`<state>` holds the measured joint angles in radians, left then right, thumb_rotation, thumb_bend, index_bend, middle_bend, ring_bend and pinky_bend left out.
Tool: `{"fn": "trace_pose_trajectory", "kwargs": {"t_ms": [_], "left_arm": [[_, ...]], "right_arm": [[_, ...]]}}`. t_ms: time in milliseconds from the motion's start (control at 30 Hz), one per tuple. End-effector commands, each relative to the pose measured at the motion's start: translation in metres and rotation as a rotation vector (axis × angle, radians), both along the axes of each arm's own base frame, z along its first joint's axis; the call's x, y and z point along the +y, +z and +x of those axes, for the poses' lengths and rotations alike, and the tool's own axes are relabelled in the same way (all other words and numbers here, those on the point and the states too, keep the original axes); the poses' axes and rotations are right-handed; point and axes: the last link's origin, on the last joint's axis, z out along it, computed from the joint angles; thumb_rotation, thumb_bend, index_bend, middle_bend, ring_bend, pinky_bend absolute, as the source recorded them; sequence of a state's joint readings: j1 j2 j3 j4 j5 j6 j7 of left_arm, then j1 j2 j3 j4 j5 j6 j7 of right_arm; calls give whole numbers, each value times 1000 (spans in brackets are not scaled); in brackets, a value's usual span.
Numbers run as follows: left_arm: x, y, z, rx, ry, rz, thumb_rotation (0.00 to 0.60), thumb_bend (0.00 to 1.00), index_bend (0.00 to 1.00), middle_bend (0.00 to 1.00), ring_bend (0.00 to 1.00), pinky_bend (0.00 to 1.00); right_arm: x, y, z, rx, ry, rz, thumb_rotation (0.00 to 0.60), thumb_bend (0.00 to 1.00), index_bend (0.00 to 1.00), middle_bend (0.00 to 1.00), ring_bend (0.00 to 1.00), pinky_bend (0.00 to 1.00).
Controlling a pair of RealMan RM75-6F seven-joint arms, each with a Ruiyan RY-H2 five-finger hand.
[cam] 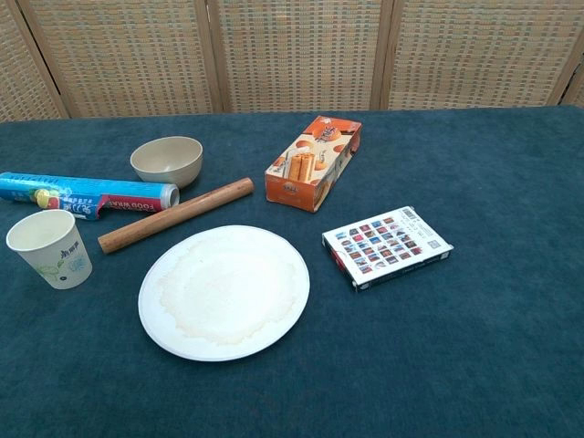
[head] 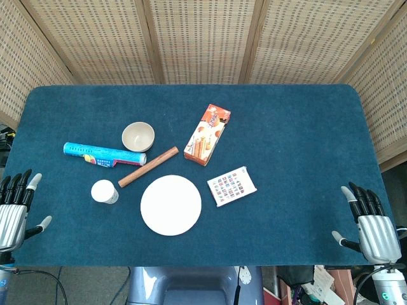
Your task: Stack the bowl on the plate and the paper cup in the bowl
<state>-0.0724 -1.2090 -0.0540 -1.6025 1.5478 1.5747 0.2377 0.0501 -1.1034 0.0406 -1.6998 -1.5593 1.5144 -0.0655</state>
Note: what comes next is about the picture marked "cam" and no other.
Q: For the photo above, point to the off-white bowl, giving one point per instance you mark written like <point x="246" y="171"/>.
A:
<point x="166" y="175"/>

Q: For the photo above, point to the white printed paper cup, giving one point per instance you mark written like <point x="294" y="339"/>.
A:
<point x="59" y="264"/>

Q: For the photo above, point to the white picture grid card box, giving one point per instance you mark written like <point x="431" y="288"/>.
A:
<point x="383" y="244"/>

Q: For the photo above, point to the wooden rolling pin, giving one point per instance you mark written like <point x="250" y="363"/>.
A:
<point x="173" y="216"/>

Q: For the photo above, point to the blue food wrap roll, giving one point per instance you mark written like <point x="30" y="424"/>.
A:
<point x="118" y="194"/>

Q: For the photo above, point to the orange biscuit roll box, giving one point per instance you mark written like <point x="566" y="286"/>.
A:
<point x="310" y="159"/>

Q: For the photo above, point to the woven bamboo folding screen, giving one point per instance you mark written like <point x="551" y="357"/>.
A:
<point x="296" y="55"/>

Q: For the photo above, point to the white paper plate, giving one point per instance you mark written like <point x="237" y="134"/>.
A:
<point x="223" y="292"/>

